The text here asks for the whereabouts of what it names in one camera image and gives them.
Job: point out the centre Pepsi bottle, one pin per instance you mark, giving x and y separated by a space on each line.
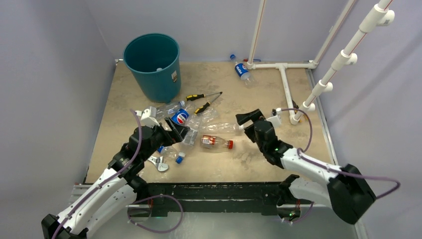
180 117

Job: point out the near Pepsi bottle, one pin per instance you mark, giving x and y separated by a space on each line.
169 152

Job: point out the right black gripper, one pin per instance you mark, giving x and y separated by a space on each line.
255 115

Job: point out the yellow black pliers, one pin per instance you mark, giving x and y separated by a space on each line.
207 99

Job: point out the teal plastic bin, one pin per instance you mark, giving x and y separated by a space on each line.
144 54

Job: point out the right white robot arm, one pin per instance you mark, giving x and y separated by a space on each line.
343 189

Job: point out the pepsi bottle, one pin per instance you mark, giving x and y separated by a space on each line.
169 152
243 73
180 117

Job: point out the far Pepsi bottle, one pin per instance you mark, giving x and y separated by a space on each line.
243 73

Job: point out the clear bottle by bin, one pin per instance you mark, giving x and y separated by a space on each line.
168 109

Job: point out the white label crushed bottle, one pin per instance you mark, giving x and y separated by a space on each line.
190 137

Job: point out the long clear bottle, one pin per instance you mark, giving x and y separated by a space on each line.
222 127

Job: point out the yellow tool by pipe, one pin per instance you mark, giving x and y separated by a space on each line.
295 106

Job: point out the red label bottle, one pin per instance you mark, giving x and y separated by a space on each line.
212 142

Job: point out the loose blue bottle cap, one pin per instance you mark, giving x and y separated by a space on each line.
179 159

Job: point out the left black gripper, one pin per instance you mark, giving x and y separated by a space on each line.
177 133

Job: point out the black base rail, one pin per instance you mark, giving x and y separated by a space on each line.
265 198

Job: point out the white PVC pipe frame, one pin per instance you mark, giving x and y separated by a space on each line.
379 15

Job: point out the silver adjustable wrench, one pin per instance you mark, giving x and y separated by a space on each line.
158 163

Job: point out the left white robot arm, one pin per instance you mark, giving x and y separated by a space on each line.
118 186

